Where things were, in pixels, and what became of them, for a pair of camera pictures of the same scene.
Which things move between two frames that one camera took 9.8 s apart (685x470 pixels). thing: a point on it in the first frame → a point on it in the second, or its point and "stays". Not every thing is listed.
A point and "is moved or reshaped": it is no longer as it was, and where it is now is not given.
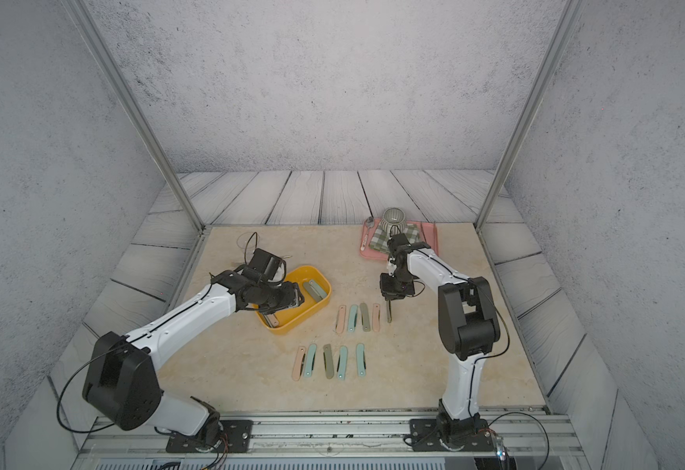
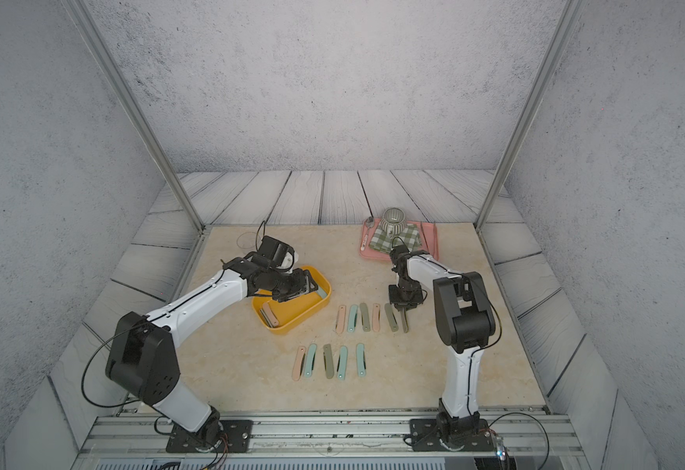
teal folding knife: (342, 367) stays
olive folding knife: (365, 316) stays
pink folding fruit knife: (341, 319) stays
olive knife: (311, 291) is moved or reshaped
